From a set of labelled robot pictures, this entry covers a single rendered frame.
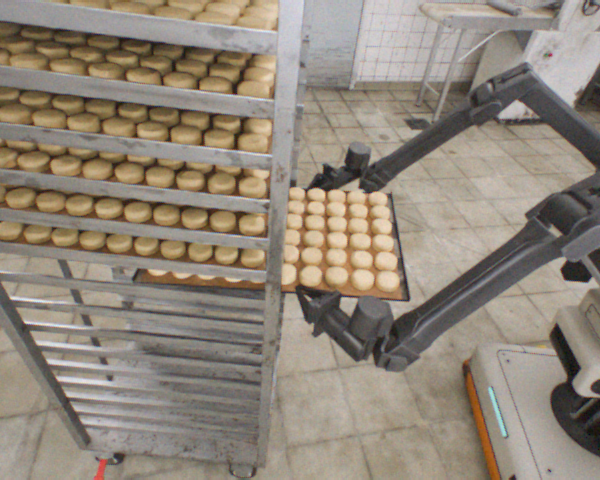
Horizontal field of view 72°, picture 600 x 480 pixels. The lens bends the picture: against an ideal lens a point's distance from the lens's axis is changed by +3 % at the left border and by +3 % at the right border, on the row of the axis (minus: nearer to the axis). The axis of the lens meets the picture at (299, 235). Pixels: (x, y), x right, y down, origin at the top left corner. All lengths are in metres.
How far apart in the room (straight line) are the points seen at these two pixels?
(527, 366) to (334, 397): 0.79
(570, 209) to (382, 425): 1.34
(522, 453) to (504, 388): 0.23
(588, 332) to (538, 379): 0.50
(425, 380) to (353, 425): 0.42
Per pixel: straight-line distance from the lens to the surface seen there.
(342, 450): 1.81
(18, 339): 1.22
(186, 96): 0.65
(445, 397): 2.05
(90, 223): 0.86
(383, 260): 0.94
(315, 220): 1.03
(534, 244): 0.75
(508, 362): 1.91
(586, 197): 0.77
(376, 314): 0.74
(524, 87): 1.12
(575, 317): 1.51
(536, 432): 1.79
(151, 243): 0.92
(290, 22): 0.55
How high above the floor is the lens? 1.66
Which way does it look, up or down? 41 degrees down
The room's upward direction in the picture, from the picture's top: 7 degrees clockwise
